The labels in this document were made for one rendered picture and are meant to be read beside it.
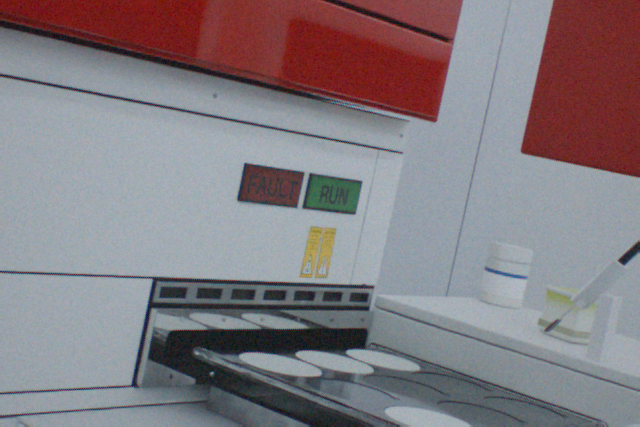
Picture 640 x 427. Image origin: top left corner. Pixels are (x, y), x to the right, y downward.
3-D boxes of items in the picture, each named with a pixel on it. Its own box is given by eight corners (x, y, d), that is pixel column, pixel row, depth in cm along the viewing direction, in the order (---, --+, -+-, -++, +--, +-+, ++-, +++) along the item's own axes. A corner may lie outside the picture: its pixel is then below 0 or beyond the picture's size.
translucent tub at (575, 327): (534, 330, 175) (544, 283, 175) (571, 334, 179) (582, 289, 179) (570, 344, 169) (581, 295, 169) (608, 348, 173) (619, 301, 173)
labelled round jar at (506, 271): (469, 298, 198) (482, 240, 197) (491, 298, 203) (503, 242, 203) (507, 309, 193) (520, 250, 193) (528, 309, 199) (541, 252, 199)
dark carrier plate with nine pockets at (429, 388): (205, 355, 146) (206, 350, 146) (371, 349, 173) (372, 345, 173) (446, 449, 125) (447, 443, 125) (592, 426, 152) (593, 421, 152)
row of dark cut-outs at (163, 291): (149, 301, 144) (153, 280, 143) (366, 305, 178) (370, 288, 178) (153, 302, 143) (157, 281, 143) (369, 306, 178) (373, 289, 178)
